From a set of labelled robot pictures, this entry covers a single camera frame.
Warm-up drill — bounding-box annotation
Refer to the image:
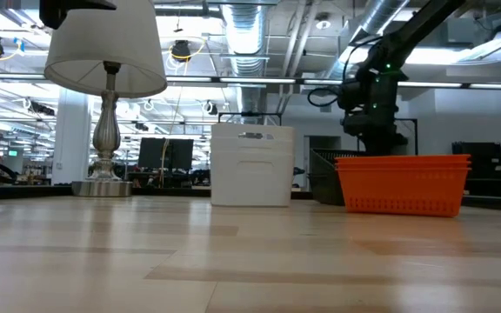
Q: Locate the black plastic basket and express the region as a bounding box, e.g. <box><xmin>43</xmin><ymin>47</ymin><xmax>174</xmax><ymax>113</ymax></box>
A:
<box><xmin>310</xmin><ymin>151</ymin><xmax>364</xmax><ymax>158</ymax></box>
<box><xmin>309</xmin><ymin>149</ymin><xmax>367</xmax><ymax>206</ymax></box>
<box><xmin>311</xmin><ymin>148</ymin><xmax>364</xmax><ymax>154</ymax></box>

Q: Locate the white plastic basket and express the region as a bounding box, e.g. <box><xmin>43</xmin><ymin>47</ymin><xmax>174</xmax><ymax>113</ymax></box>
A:
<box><xmin>210</xmin><ymin>137</ymin><xmax>297</xmax><ymax>154</ymax></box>
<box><xmin>210</xmin><ymin>150</ymin><xmax>297</xmax><ymax>208</ymax></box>

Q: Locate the black aluminium table frame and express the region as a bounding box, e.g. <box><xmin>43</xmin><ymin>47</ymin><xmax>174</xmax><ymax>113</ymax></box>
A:
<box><xmin>0</xmin><ymin>184</ymin><xmax>501</xmax><ymax>213</ymax></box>

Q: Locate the black machine cabinet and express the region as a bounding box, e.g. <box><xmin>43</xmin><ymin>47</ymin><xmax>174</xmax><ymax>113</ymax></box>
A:
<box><xmin>451</xmin><ymin>141</ymin><xmax>501</xmax><ymax>197</ymax></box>

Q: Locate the silver ventilation duct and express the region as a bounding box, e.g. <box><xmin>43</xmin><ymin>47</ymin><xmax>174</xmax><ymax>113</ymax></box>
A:
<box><xmin>220</xmin><ymin>3</ymin><xmax>271</xmax><ymax>115</ymax></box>

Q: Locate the black computer monitor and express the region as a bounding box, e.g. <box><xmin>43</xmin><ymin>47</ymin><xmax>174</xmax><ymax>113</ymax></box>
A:
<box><xmin>165</xmin><ymin>137</ymin><xmax>195</xmax><ymax>171</ymax></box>
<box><xmin>137</xmin><ymin>137</ymin><xmax>167</xmax><ymax>170</ymax></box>

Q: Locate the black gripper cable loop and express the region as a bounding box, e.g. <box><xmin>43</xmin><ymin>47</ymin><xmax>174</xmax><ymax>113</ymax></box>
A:
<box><xmin>305</xmin><ymin>84</ymin><xmax>344</xmax><ymax>109</ymax></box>

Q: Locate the white shade table lamp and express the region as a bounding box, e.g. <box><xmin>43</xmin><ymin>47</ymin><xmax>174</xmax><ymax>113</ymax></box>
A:
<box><xmin>43</xmin><ymin>0</ymin><xmax>169</xmax><ymax>198</ymax></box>

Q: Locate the orange plastic basket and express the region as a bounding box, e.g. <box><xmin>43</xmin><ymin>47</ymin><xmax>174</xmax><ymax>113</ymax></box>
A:
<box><xmin>336</xmin><ymin>166</ymin><xmax>471</xmax><ymax>218</ymax></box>
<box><xmin>336</xmin><ymin>161</ymin><xmax>471</xmax><ymax>170</ymax></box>
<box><xmin>335</xmin><ymin>154</ymin><xmax>472</xmax><ymax>163</ymax></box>

